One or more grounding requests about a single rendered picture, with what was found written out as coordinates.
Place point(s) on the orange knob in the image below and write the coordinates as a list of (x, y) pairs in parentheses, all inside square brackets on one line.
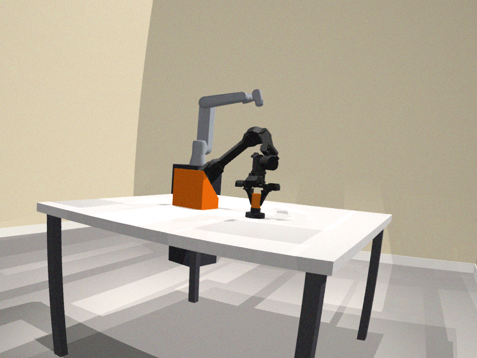
[(256, 200)]

